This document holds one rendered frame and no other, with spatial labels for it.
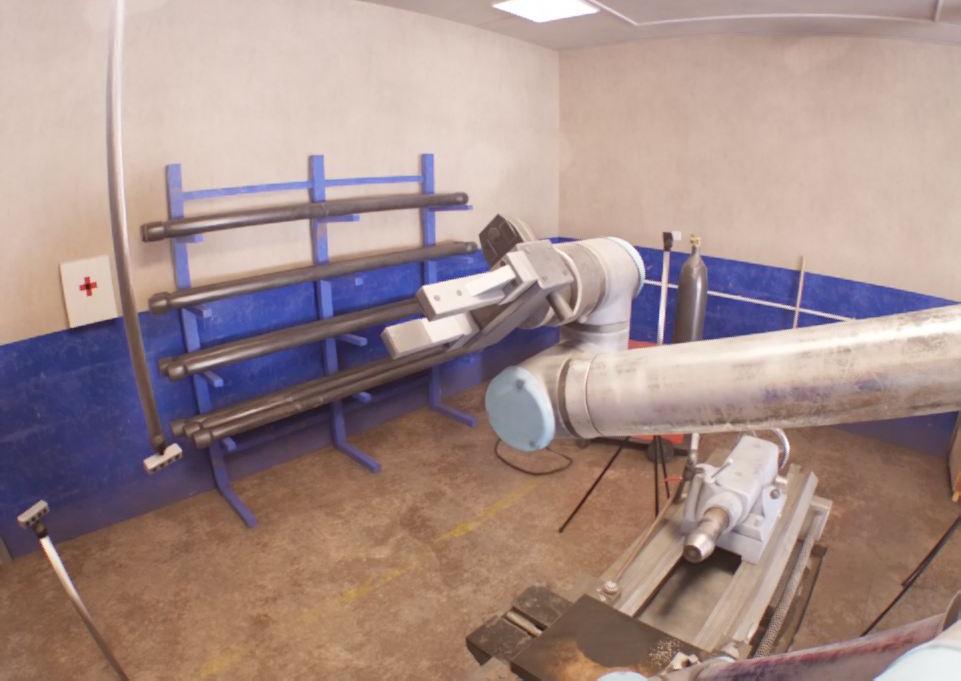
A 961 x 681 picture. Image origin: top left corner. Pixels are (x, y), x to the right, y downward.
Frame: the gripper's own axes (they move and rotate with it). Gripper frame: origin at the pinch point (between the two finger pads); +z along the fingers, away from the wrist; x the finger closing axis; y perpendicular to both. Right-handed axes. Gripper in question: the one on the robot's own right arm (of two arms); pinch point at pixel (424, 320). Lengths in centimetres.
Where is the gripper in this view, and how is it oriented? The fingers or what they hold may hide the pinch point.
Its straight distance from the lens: 44.6
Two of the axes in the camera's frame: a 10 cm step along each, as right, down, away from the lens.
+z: -6.9, 2.1, -7.0
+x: -5.4, 4.9, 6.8
